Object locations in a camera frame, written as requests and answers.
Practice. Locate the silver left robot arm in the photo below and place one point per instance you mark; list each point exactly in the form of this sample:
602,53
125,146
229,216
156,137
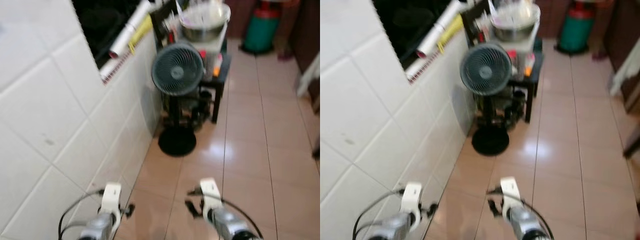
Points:
97,227
397,227

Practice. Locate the grey-green standing fan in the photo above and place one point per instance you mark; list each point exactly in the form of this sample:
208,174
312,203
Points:
486,69
177,69

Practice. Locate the small orange bottle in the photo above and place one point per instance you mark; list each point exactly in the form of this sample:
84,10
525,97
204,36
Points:
528,70
216,70

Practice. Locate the black side table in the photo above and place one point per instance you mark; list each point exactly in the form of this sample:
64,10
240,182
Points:
533,70
221,67

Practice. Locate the yellow plastic stick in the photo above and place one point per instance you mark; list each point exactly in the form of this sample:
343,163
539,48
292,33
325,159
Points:
140,34
449,34

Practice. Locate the large steel basin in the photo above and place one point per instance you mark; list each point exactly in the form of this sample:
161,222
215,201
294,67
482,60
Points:
515,27
205,27

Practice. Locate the white rolled tube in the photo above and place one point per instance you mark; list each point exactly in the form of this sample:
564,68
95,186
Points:
130,31
440,30

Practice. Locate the green gas cylinder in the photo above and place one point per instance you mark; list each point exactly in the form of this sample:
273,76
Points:
576,30
261,30

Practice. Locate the dark wooden cabinet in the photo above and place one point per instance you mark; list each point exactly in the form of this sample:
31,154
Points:
625,25
306,25

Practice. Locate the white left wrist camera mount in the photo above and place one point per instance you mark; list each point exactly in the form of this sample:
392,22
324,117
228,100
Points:
111,197
412,196

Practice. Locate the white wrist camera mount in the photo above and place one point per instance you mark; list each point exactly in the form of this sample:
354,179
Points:
511,191
412,196
211,192
111,197

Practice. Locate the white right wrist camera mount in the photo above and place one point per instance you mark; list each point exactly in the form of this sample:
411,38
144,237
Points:
511,191
211,192

